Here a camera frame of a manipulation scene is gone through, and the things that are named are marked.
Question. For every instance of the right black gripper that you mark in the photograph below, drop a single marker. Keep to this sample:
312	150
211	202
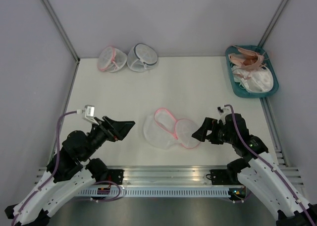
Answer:
210	124

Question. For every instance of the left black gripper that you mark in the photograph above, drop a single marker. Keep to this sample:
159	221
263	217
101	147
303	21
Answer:
115	130

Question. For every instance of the pink-zip mesh laundry bag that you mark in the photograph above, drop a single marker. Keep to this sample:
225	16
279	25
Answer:
163	130

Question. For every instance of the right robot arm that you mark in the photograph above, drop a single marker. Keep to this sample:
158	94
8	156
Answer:
257	171

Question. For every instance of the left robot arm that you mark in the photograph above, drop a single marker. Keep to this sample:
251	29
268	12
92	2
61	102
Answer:
71	170

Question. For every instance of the white bra in basket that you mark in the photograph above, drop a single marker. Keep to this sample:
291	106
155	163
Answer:
261	81

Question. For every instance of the pink-trim mesh laundry bag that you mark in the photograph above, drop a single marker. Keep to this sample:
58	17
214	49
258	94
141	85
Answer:
111	60

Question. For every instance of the blue-trim mesh laundry bag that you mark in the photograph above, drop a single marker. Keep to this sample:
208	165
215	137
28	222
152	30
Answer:
142	58

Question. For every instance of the teal plastic basket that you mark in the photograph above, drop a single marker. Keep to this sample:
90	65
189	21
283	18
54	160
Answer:
235	86

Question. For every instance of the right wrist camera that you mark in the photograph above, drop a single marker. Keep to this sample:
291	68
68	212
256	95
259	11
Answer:
223	113

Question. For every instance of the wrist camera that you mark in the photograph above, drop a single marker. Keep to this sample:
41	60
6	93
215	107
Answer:
223	113
87	113

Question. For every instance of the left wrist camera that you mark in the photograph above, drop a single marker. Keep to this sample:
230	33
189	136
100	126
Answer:
87	113

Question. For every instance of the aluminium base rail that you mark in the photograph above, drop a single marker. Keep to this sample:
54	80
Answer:
171	175

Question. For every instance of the slotted cable duct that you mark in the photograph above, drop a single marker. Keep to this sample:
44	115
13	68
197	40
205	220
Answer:
157	192

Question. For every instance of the left aluminium frame post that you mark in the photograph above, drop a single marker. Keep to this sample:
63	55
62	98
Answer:
58	25

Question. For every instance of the aluminium frame post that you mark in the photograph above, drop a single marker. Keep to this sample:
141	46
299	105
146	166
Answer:
58	25
273	22

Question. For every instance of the right aluminium frame post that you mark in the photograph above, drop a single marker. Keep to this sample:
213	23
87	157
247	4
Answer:
273	22

